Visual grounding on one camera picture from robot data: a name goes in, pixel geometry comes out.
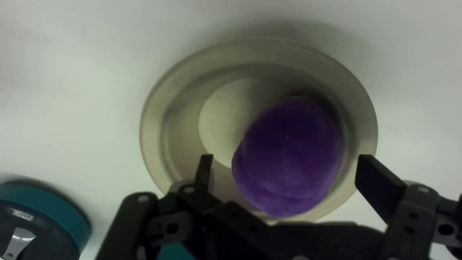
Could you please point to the beige plate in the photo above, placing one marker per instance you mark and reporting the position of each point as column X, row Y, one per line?
column 207, row 102

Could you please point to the teal pot lid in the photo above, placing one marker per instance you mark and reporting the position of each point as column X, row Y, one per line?
column 39, row 223

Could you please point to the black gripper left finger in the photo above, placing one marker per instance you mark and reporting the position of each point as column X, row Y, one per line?
column 204, row 173

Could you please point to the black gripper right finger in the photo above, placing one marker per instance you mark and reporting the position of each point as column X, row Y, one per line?
column 378, row 186

